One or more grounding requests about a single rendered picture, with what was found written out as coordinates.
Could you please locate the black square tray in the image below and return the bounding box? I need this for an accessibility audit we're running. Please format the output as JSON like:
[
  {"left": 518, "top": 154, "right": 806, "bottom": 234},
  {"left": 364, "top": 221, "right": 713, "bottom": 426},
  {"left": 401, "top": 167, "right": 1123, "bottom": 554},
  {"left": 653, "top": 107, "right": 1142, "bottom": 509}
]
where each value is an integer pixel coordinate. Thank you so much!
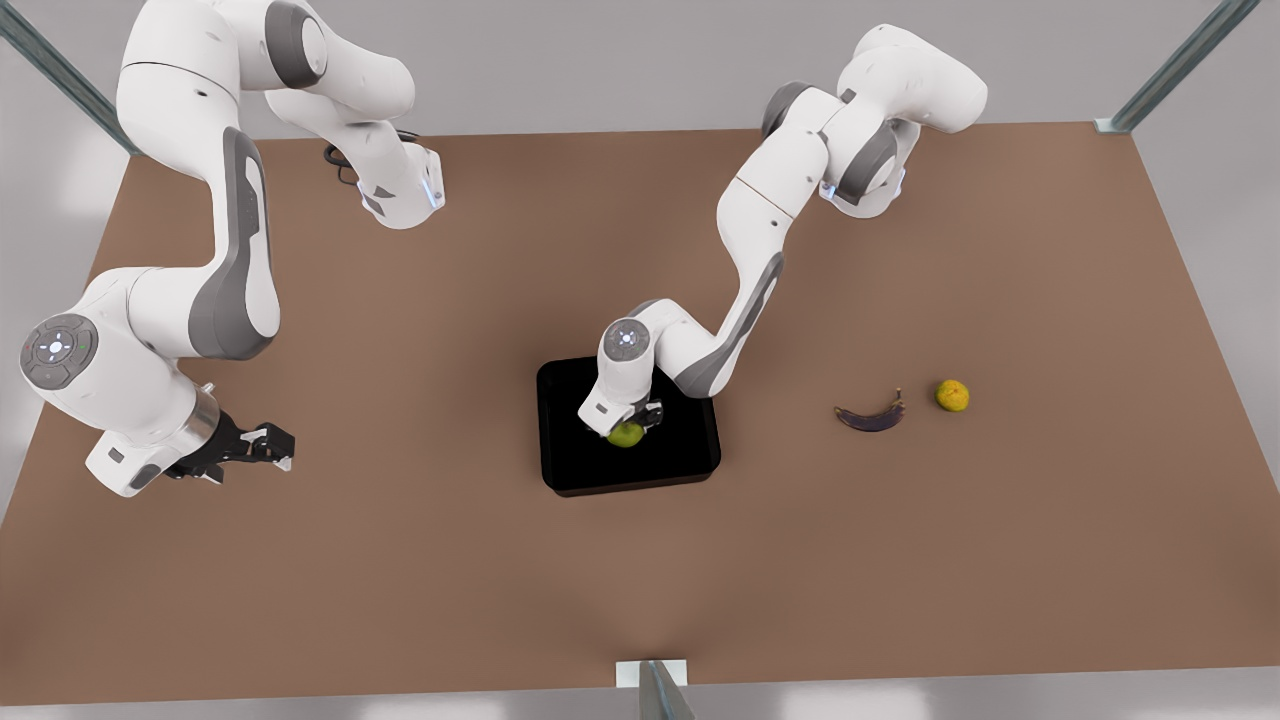
[{"left": 536, "top": 356, "right": 723, "bottom": 499}]

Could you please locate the dark purple eggplant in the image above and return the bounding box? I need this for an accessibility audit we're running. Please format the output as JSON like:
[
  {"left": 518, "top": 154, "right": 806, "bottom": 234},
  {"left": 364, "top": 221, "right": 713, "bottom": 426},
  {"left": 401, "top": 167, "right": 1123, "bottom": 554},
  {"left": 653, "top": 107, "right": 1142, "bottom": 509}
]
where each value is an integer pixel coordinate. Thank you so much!
[{"left": 834, "top": 388, "right": 908, "bottom": 434}]

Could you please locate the black cable loop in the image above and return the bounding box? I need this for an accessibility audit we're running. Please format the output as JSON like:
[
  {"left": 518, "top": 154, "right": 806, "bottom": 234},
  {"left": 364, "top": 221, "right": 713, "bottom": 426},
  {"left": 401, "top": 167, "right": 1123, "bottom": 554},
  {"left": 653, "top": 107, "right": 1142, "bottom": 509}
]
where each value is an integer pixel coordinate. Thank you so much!
[{"left": 322, "top": 129, "right": 422, "bottom": 187}]

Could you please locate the silver frame post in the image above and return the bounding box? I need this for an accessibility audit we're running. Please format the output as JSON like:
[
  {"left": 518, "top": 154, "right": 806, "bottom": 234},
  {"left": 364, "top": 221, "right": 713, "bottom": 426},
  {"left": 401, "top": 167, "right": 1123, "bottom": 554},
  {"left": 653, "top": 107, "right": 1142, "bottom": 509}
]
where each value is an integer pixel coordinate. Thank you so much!
[
  {"left": 0, "top": 0, "right": 141, "bottom": 157},
  {"left": 1094, "top": 0, "right": 1264, "bottom": 135},
  {"left": 614, "top": 659, "right": 697, "bottom": 720}
]

